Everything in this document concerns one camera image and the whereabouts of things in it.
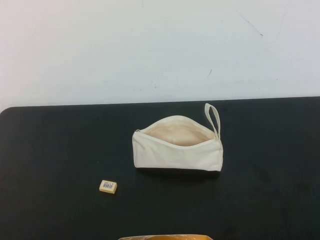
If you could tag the yellow eraser with barcode label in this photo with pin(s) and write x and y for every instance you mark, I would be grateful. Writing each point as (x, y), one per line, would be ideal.
(108, 186)

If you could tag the yellow brown curved object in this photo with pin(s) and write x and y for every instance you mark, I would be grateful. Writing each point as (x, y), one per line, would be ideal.
(162, 237)

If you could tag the cream canvas pencil case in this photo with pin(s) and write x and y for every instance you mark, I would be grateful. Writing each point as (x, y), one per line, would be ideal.
(172, 155)

